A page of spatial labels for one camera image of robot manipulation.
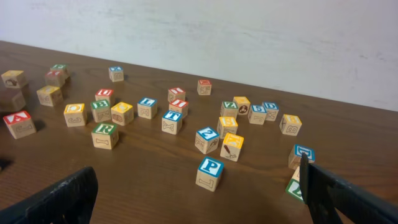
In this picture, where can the blue D block upper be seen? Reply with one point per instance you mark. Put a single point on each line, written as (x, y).
(272, 110)

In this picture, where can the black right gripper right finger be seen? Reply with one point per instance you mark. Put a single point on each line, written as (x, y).
(326, 194)

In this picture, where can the blue D block right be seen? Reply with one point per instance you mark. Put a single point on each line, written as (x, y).
(296, 155)

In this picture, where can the green white Z block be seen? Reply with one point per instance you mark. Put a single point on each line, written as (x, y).
(293, 188)

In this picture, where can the green F wooden block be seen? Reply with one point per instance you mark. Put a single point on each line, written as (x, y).
(61, 68)

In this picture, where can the green B wooden block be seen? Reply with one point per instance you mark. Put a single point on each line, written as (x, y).
(101, 110)

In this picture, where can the blue T wooden block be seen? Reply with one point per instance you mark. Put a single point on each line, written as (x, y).
(171, 122)

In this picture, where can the blue P wooden block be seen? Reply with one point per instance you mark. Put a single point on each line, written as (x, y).
(209, 173)

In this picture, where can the blue L wooden block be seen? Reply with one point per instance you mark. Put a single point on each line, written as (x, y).
(147, 108)

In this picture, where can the yellow block behind Z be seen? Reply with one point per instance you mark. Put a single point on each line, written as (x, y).
(243, 104)

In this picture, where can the yellow block mid right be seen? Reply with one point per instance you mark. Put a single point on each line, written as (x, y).
(227, 124)

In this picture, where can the red U block centre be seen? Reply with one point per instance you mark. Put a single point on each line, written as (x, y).
(105, 94)

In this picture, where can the yellow acorn wooden block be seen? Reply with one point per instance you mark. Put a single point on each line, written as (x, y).
(75, 115)

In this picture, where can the blue 5 wooden block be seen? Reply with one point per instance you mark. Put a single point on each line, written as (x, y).
(257, 114)

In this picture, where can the red I block lower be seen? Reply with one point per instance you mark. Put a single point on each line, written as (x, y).
(179, 106)

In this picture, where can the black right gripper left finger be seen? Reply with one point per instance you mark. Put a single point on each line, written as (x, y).
(70, 200)

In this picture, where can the red U block near left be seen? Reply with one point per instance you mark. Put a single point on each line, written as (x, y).
(12, 100)

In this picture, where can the yellow hammer wooden block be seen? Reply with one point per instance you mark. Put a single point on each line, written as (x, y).
(231, 147)

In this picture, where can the red i block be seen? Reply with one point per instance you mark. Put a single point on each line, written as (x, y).
(179, 106)
(176, 93)

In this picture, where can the red I block upper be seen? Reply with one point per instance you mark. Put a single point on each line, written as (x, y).
(176, 93)

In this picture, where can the yellow G wooden block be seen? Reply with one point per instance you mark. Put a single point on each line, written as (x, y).
(14, 79)

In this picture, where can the green R wooden block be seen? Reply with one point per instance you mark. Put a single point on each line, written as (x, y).
(105, 135)

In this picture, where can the blue 2 wooden block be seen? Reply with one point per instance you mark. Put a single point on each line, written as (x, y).
(206, 140)

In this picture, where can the green Z wooden block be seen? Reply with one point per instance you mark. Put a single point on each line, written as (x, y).
(229, 109)

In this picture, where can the yellow block beside B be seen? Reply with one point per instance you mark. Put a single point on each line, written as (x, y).
(122, 113)

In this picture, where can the yellow 8 wooden block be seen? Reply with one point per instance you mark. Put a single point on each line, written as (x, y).
(290, 124)

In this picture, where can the red A wooden block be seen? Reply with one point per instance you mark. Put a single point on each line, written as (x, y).
(20, 124)

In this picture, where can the blue d block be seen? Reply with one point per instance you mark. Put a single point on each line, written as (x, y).
(296, 155)
(272, 110)

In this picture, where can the blue X wooden block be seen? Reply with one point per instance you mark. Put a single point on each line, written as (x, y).
(116, 73)

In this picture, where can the red block far back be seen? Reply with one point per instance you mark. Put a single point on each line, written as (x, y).
(204, 87)

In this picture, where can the red u block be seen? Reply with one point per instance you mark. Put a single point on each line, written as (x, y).
(12, 100)
(105, 94)

